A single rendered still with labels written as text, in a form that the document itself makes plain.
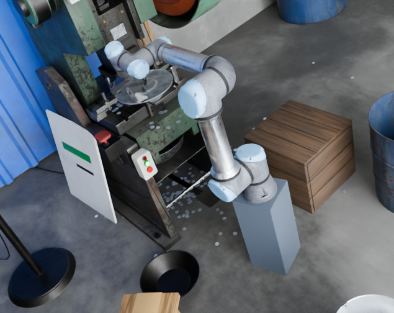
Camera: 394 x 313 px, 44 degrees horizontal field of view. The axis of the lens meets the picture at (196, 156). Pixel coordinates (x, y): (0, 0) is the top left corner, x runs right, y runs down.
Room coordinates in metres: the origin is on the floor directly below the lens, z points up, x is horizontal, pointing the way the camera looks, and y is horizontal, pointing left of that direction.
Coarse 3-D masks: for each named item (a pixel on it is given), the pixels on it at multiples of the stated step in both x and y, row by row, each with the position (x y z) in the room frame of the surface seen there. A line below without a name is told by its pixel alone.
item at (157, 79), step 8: (152, 72) 2.19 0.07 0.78; (160, 72) 2.16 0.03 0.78; (168, 72) 2.13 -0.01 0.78; (152, 80) 2.09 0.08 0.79; (160, 80) 2.08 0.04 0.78; (152, 88) 2.02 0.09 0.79; (160, 88) 2.00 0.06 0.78; (168, 88) 1.97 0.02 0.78; (120, 96) 2.06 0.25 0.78; (128, 96) 2.03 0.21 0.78; (152, 96) 1.96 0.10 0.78
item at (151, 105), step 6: (168, 90) 1.96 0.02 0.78; (174, 90) 1.95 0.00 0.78; (162, 96) 1.93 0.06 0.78; (168, 96) 1.93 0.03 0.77; (144, 102) 2.02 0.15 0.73; (150, 102) 1.91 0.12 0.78; (156, 102) 1.89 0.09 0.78; (162, 102) 2.04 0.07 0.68; (150, 108) 2.01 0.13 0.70; (156, 108) 2.02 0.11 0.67; (162, 108) 2.04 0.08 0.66; (150, 114) 2.01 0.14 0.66
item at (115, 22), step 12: (108, 0) 2.24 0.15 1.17; (108, 12) 2.10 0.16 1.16; (120, 12) 2.13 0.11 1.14; (108, 24) 2.09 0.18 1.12; (120, 24) 2.12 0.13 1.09; (108, 36) 2.08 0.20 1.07; (120, 36) 2.11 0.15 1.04; (132, 36) 2.14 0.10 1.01; (132, 48) 2.09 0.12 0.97; (108, 60) 2.13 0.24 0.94
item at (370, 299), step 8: (360, 296) 0.96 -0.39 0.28; (368, 296) 0.96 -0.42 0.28; (376, 296) 0.95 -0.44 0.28; (384, 296) 0.93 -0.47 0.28; (352, 304) 0.95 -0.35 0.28; (360, 304) 0.94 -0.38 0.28; (368, 304) 0.93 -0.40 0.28; (376, 304) 0.92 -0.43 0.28; (384, 304) 0.91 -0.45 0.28; (392, 304) 0.90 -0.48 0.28; (336, 312) 0.93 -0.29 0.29; (344, 312) 0.93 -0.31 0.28; (352, 312) 0.92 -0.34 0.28; (360, 312) 0.91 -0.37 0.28; (368, 312) 0.90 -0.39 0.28; (376, 312) 0.89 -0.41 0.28; (384, 312) 0.88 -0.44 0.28; (392, 312) 0.87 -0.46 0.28
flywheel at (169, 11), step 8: (160, 0) 2.39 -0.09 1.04; (168, 0) 2.35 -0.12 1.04; (176, 0) 2.28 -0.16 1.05; (184, 0) 2.19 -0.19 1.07; (192, 0) 2.14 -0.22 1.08; (160, 8) 2.39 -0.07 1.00; (168, 8) 2.33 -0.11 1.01; (176, 8) 2.27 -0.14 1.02; (184, 8) 2.21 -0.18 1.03; (192, 8) 2.21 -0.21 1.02
